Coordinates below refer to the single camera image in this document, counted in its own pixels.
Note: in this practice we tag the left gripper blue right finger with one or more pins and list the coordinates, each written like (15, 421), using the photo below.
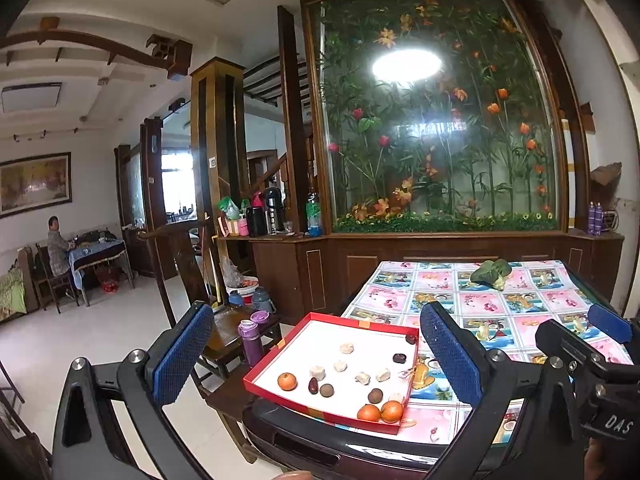
(460, 355)

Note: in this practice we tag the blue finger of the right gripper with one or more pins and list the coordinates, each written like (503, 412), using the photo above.
(608, 322)
(556, 341)

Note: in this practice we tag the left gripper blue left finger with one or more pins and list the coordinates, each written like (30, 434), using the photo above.
(173, 355)

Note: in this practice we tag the dark red date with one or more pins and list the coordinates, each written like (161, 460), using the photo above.
(313, 385)
(399, 358)

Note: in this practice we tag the beige cake piece sliced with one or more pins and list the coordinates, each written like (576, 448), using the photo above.
(383, 376)

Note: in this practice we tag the orange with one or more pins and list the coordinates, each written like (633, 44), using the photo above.
(287, 381)
(392, 412)
(369, 413)

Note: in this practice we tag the brown kiwi fruit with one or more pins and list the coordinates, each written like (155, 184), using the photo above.
(326, 390)
(375, 396)

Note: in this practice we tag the beige cake piece small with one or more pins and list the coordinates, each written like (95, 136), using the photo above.
(340, 367)

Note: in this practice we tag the person's right hand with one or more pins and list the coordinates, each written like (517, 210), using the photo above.
(594, 465)

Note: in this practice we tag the person's left hand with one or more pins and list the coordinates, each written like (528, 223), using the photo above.
(295, 475)

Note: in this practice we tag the purple thermos bottle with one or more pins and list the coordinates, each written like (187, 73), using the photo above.
(249, 332)

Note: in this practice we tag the colourful fruit print tablecloth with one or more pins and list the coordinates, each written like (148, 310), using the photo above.
(396, 291)

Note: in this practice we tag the wooden chair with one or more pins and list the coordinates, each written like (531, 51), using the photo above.
(190, 246)

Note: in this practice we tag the green leafy vegetable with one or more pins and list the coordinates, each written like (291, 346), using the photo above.
(492, 273)

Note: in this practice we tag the red tray white inside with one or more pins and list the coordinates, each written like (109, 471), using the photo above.
(316, 341)

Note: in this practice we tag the purple spray bottles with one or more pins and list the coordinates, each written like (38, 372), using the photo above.
(595, 219)

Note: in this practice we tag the dining table blue cloth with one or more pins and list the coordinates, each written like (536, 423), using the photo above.
(93, 254)

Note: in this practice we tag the seated person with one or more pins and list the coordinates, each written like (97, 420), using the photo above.
(58, 248)

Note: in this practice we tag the black thermos flask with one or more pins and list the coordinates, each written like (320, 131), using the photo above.
(274, 210)

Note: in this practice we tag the green plastic bottle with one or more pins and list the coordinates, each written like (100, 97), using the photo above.
(313, 215)

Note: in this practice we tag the framed landscape painting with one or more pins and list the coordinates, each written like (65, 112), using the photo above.
(36, 182)

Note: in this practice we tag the artificial flower glass panel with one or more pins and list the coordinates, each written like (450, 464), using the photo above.
(433, 116)

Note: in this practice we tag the ceiling lamp panel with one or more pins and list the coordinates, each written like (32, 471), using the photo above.
(24, 97)

